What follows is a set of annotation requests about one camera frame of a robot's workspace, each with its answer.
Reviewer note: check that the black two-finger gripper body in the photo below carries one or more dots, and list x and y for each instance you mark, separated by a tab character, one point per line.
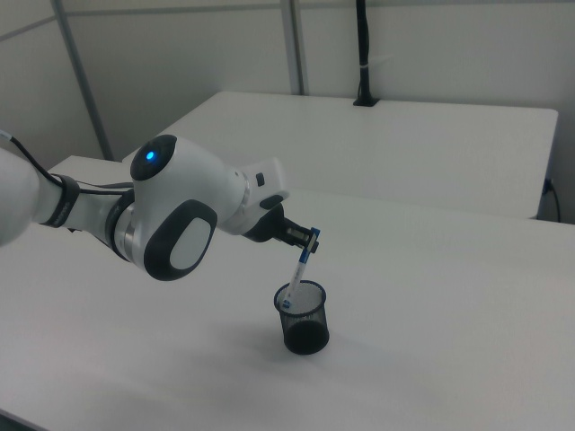
274	226

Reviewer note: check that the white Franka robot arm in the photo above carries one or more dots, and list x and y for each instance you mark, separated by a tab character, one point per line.
179	211

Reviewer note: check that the grey partition post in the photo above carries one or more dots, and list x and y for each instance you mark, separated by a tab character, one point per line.
83	81
294	45

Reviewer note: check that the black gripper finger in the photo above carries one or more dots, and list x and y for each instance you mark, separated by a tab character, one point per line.
316	248
310	238

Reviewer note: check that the white marker with blue cap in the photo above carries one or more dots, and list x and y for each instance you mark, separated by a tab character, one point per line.
298	269

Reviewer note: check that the black pole clamp mount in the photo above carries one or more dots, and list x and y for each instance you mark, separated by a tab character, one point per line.
363	54

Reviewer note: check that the black mesh pen cup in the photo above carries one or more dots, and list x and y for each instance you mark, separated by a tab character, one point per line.
305	332

